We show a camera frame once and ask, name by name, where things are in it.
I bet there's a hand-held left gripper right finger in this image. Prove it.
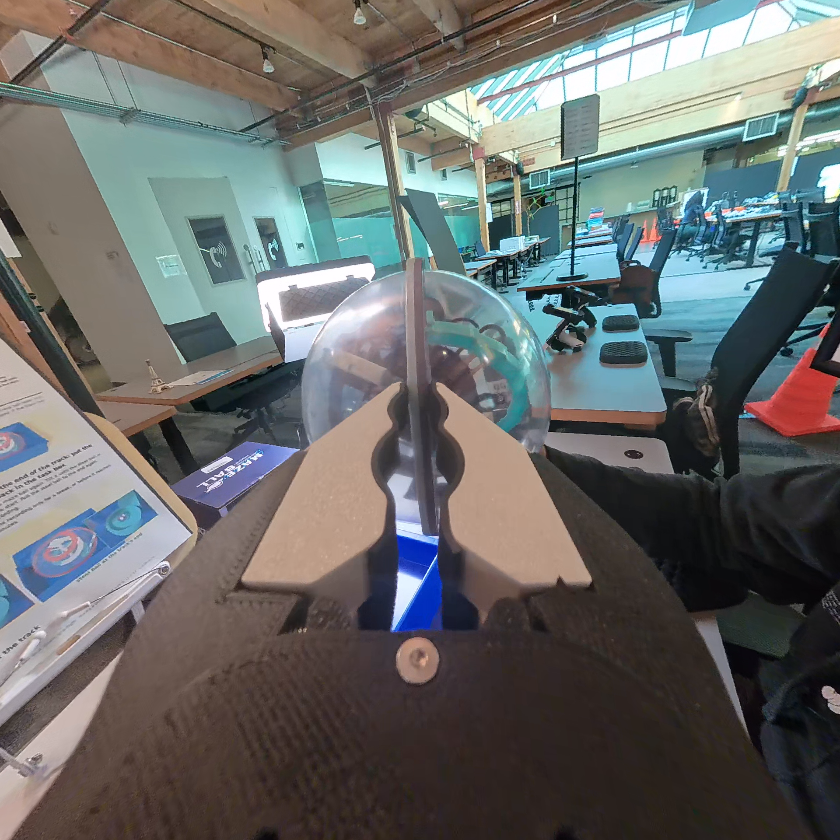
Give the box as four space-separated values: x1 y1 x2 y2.
420 385 592 615

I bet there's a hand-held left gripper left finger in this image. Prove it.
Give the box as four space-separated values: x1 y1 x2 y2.
241 385 421 615

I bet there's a blue plastic bin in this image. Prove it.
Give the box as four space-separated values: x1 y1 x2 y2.
392 532 445 631

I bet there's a clear plastic maze ball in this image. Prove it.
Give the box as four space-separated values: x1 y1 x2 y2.
302 259 552 539

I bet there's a dark blue cardboard box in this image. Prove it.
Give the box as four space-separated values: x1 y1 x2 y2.
174 444 300 529

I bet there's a long pale desk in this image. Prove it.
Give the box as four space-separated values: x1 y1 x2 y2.
545 305 668 431

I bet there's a brown wooden desk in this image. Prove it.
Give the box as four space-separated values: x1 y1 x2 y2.
99 335 283 408

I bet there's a spare hand-held gripper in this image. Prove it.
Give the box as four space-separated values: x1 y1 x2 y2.
545 305 599 355

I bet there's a black office chair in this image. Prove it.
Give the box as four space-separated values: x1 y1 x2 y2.
709 250 840 480
164 313 303 441

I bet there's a white light panel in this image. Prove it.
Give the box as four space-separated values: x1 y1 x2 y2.
256 256 378 362

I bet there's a wooden instruction board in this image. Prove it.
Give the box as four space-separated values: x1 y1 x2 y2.
0 335 198 723

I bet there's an orange traffic cone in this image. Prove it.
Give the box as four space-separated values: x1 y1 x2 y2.
745 344 840 438

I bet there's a black backpack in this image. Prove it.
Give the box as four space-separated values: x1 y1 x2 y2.
759 584 840 840

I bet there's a black sign stand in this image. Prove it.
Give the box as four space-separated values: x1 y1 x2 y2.
561 95 602 311

